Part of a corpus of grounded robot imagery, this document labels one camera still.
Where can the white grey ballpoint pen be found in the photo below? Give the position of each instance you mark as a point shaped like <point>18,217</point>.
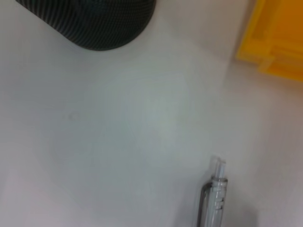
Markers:
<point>213,201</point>

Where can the black mesh pen holder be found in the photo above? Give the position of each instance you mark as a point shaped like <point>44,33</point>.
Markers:
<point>99,21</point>

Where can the yellow plastic bin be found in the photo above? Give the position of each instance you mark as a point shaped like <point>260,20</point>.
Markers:
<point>277,35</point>

